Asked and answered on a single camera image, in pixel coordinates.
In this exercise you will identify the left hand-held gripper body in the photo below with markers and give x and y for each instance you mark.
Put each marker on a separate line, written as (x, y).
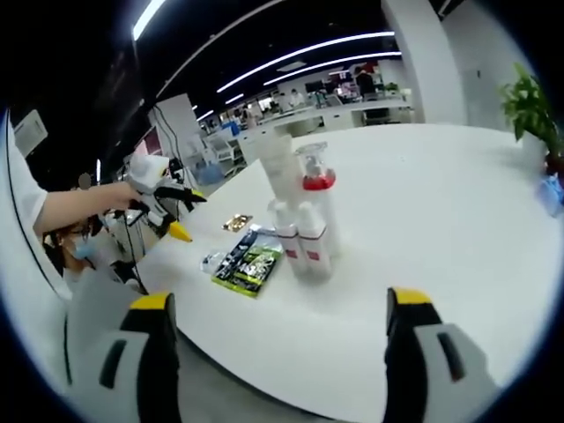
(147, 174)

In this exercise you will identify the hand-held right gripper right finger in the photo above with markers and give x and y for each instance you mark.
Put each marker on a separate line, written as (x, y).
(423, 361)

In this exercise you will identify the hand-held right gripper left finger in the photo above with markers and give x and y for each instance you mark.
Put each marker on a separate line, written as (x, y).
(132, 361)

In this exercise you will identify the gold skincare sachet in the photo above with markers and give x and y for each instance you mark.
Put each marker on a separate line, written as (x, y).
(237, 223)

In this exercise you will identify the green black skincare sachet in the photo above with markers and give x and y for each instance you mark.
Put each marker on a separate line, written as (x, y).
(253, 264)

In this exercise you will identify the white skincare tube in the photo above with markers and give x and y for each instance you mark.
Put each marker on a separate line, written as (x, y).
(277, 172)

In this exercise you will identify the small white spray bottle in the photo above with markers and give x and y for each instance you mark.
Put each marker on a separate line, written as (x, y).
(288, 251)
(315, 253)

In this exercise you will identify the person's left hand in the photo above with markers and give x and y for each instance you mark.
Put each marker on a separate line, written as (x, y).
(123, 196)

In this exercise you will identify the blue water jug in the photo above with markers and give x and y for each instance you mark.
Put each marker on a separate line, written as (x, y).
(208, 174)

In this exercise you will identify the white office chair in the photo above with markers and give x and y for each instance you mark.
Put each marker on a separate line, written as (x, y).
(222, 152)

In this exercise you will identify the grey chair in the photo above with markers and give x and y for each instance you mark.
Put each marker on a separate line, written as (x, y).
(97, 299)

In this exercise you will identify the ceiling air conditioner panel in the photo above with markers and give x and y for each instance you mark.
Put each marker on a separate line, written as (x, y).
(31, 132)

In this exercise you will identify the person in white shirt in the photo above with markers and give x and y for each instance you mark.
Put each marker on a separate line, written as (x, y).
(22, 211)

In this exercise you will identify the ceiling light strip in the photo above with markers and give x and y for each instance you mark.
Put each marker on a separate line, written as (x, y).
(335, 66)
(308, 59)
(150, 17)

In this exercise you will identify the long white counter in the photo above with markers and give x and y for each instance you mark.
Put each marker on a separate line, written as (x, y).
(335, 116)

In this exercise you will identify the blue crumpled cloth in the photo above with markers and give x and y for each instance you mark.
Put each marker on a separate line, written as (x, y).
(551, 191)

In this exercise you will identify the red cloth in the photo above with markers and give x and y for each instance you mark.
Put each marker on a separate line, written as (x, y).
(556, 163)

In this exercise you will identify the green potted plant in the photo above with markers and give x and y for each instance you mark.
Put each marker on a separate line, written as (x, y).
(529, 110)

